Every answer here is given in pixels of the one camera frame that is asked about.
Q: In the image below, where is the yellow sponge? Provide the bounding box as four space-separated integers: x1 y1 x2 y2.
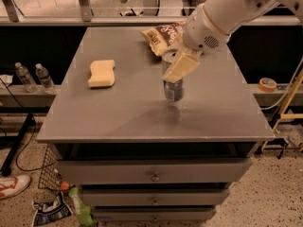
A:
88 60 116 88

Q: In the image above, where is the brown chip bag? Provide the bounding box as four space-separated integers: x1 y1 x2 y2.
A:
141 21 185 56

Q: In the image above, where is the right clear water bottle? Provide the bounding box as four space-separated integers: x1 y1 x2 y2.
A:
35 63 56 94

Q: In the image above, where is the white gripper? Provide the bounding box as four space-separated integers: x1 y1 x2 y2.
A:
162 4 230 83

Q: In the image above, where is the silver redbull can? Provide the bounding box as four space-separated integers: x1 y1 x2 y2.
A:
161 51 185 103

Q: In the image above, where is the top grey drawer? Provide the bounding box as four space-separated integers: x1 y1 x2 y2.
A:
56 158 252 184

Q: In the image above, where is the black wire basket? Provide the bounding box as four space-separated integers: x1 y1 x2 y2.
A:
38 148 62 191

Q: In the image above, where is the small orange object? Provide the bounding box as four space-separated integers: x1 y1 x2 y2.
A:
60 181 69 191

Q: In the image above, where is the clear water bottle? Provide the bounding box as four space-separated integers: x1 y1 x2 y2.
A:
35 63 56 94
15 62 37 93

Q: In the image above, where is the black cable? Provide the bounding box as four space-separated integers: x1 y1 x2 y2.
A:
0 78 56 172

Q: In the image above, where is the grey metal railing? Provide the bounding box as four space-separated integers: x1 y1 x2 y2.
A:
1 0 302 26

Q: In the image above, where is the masking tape roll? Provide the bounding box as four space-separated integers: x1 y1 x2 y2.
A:
258 78 276 93

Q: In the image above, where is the green bag on floor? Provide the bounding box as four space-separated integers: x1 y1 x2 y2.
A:
68 187 98 227

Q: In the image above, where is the white orange sneaker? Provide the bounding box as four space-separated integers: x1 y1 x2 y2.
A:
0 174 31 200

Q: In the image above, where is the grey drawer cabinet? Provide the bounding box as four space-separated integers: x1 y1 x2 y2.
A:
37 26 273 211

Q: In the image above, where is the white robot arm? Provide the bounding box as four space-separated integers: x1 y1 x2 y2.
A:
163 0 303 83

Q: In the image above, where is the middle grey drawer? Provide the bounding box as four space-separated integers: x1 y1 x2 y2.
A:
80 189 229 207

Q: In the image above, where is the black stand leg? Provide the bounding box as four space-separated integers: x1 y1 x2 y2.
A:
0 113 33 176

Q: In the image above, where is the bottom grey drawer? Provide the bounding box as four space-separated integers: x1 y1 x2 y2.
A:
93 207 216 221

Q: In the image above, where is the grey drawer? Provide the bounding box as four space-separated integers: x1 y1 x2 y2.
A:
56 158 252 184
80 189 229 207
93 207 216 221

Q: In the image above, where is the left clear water bottle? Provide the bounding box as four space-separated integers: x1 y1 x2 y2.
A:
15 62 37 93

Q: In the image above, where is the blue snack bag on floor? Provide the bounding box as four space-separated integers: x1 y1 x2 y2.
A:
32 193 72 227

